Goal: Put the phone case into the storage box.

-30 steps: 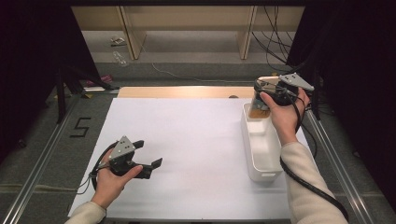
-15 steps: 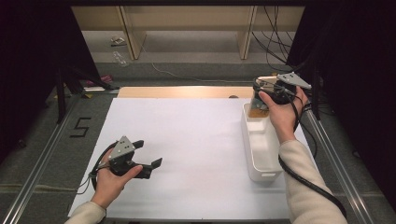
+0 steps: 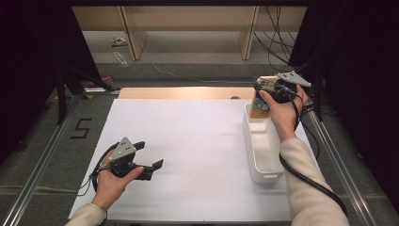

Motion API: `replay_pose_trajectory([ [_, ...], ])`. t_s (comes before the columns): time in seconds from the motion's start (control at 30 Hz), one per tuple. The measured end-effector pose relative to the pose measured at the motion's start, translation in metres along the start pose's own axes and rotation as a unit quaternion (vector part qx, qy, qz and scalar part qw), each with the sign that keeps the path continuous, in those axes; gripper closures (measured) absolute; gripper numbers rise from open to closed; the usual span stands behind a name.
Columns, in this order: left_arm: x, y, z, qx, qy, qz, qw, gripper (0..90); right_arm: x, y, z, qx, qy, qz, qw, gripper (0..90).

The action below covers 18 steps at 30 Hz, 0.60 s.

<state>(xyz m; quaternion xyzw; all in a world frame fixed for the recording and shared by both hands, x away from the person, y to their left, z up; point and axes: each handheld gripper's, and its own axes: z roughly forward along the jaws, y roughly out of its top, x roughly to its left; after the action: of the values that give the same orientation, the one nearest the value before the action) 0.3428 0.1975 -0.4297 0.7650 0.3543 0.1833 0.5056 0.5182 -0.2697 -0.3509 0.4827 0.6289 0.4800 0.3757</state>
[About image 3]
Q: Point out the person's right hand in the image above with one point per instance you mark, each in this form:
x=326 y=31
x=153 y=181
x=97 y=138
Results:
x=285 y=116

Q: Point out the person's left hand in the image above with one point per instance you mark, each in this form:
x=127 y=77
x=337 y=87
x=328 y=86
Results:
x=109 y=188

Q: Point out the clear plastic bottle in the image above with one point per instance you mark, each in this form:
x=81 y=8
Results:
x=120 y=59

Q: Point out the pink floor item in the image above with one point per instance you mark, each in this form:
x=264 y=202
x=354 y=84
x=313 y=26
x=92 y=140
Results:
x=105 y=80

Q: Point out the aluminium floor rail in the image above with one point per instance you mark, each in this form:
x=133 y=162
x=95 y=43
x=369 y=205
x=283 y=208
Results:
x=40 y=163
x=338 y=163

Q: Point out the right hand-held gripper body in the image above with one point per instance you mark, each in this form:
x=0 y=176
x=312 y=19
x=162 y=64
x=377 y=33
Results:
x=285 y=91

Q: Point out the white plastic storage bin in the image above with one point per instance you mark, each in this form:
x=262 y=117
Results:
x=263 y=150

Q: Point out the small grey floor item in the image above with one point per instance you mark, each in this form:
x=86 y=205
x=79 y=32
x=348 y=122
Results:
x=118 y=41

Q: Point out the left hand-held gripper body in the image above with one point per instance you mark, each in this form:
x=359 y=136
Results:
x=124 y=153

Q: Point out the light wooden shelf unit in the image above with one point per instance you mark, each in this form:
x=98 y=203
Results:
x=188 y=19

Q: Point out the light wooden table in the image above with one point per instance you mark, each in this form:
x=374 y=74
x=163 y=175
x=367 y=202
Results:
x=188 y=93

